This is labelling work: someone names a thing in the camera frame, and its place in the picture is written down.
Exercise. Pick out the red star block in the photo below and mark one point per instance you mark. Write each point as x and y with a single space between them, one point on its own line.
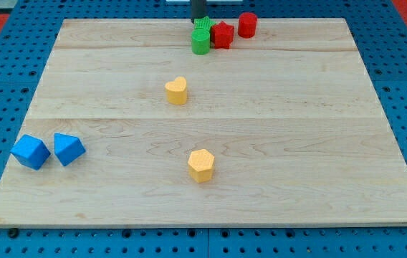
222 35

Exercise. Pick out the green star block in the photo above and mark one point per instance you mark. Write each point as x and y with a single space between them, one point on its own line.
204 23

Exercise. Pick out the yellow hexagon block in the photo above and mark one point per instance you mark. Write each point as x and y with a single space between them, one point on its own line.
201 165

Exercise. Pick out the yellow heart block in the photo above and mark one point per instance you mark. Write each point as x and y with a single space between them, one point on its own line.
176 91

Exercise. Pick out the green cylinder block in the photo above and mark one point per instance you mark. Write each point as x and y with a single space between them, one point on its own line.
200 41

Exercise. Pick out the light wooden board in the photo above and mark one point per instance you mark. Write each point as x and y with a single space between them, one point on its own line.
298 133

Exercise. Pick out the red cylinder block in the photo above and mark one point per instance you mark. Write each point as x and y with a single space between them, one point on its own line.
247 24

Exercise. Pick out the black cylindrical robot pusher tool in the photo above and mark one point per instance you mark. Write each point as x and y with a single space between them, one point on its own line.
198 9

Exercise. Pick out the blue triangle block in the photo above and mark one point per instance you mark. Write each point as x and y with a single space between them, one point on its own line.
67 148

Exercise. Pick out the blue cube block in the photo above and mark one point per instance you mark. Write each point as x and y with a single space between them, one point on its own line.
30 152

